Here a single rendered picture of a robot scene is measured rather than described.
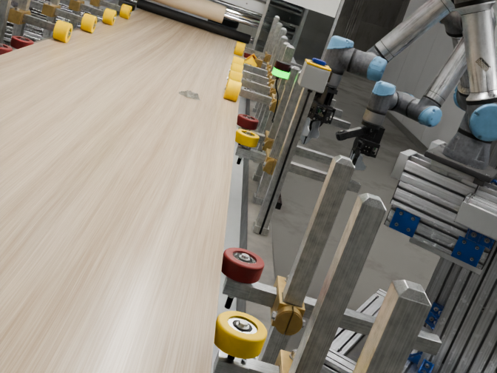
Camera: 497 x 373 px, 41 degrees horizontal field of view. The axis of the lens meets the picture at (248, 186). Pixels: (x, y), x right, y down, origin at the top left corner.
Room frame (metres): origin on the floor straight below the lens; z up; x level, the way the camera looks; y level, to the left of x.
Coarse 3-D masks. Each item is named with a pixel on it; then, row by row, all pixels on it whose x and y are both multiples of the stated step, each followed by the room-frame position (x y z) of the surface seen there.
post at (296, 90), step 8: (296, 80) 2.10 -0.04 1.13; (296, 88) 2.10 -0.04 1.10; (296, 96) 2.10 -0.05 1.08; (288, 104) 2.10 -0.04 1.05; (296, 104) 2.10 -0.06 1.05; (288, 112) 2.10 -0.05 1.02; (288, 120) 2.10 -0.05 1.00; (280, 128) 2.10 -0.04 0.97; (280, 136) 2.10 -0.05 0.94; (280, 144) 2.10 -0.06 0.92; (272, 152) 2.10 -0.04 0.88; (264, 176) 2.10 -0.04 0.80; (264, 184) 2.10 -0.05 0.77; (256, 192) 2.13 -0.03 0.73; (264, 192) 2.10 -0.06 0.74
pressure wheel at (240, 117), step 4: (240, 116) 2.37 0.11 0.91; (244, 116) 2.40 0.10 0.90; (248, 116) 2.39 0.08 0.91; (240, 120) 2.36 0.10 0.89; (244, 120) 2.36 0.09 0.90; (248, 120) 2.36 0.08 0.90; (252, 120) 2.37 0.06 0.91; (256, 120) 2.39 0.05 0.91; (240, 124) 2.36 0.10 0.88; (244, 124) 2.36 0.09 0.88; (248, 124) 2.36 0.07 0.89; (252, 124) 2.36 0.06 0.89; (256, 124) 2.38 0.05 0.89; (244, 128) 2.38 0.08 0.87; (248, 128) 2.36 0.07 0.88; (252, 128) 2.37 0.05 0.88; (256, 128) 2.39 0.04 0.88
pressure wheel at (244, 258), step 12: (228, 252) 1.15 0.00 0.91; (240, 252) 1.17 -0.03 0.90; (252, 252) 1.18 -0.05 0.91; (228, 264) 1.12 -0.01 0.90; (240, 264) 1.11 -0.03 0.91; (252, 264) 1.13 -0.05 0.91; (264, 264) 1.15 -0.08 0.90; (228, 276) 1.12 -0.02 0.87; (240, 276) 1.11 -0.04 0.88; (252, 276) 1.12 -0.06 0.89; (228, 300) 1.15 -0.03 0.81
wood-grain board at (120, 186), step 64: (0, 64) 1.98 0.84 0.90; (64, 64) 2.27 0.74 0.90; (128, 64) 2.66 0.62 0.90; (192, 64) 3.19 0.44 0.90; (0, 128) 1.42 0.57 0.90; (64, 128) 1.57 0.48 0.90; (128, 128) 1.76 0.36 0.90; (192, 128) 1.99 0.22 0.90; (0, 192) 1.09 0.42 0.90; (64, 192) 1.18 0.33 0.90; (128, 192) 1.29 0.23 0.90; (192, 192) 1.42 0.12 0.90; (0, 256) 0.87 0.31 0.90; (64, 256) 0.94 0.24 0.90; (128, 256) 1.01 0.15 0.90; (192, 256) 1.09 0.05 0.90; (0, 320) 0.72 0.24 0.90; (64, 320) 0.77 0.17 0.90; (128, 320) 0.82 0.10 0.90; (192, 320) 0.88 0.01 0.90
